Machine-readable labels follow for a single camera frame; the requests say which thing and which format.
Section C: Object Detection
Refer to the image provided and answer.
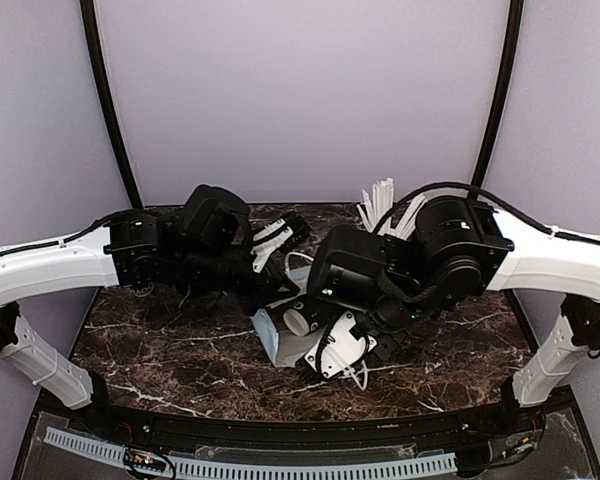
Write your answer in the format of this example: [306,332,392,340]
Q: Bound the white cup holding straws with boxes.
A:
[282,298,324,337]

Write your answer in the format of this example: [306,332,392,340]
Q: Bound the white paper bag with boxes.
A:
[250,251,371,391]

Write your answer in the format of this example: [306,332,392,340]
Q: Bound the stack of paper cups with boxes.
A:
[131,283,155,298]

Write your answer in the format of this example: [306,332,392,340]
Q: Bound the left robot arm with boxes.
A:
[0,185,310,436]

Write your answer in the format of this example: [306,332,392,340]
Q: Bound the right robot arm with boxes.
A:
[305,182,600,434]

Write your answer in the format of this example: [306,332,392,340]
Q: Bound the green circuit board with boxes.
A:
[122,448,167,472]

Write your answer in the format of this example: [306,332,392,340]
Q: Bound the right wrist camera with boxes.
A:
[302,311,377,380]

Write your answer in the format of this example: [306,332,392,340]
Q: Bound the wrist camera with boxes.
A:
[302,311,377,380]
[251,212,311,273]

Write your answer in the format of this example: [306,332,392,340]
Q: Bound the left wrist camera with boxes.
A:
[251,212,311,273]

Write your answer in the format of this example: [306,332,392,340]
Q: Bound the black front table rail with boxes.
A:
[62,404,543,451]

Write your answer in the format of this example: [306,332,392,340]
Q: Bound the white slotted cable duct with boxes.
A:
[43,427,458,479]

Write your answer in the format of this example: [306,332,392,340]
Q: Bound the left black frame post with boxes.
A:
[79,0,143,208]

